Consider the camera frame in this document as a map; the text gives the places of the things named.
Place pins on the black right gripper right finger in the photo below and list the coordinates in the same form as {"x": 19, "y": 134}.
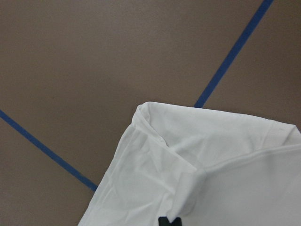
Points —
{"x": 177, "y": 222}

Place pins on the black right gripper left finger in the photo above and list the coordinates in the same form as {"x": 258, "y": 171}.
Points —
{"x": 163, "y": 221}

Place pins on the white long-sleeve printed shirt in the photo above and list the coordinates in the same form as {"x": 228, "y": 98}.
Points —
{"x": 208, "y": 167}

